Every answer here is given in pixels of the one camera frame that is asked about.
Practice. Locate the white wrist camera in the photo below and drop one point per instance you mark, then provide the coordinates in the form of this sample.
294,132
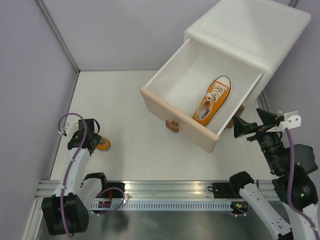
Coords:
69,128
287,120

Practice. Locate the bear head drawer knob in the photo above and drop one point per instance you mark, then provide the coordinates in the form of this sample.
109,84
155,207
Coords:
172,126

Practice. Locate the right aluminium frame rail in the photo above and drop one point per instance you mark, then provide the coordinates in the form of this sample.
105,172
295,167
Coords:
263,101

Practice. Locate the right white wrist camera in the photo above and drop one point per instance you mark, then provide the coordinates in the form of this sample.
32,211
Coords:
287,120

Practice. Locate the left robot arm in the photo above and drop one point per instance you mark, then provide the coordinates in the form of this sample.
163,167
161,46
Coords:
66,212

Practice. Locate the white slotted cable duct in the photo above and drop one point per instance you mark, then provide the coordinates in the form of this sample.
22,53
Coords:
139,205

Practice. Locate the aluminium corner frame post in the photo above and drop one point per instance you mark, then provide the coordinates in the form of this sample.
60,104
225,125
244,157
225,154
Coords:
56,33

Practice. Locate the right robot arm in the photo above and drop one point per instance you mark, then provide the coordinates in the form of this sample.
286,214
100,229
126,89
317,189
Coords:
291,164

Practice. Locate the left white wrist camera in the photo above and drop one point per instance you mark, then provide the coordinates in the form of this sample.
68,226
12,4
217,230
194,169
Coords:
69,128

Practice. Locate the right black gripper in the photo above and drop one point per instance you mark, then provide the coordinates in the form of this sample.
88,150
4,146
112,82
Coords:
241,126

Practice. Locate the orange sneaker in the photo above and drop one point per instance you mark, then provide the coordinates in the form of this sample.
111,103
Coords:
104,144
216,96

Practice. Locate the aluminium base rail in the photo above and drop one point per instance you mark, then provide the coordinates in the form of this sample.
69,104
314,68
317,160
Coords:
157,190

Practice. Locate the white shoe cabinet body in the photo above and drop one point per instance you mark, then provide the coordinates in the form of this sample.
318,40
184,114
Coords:
258,33

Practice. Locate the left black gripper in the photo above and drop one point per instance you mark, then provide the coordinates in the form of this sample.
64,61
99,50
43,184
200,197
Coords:
97,138

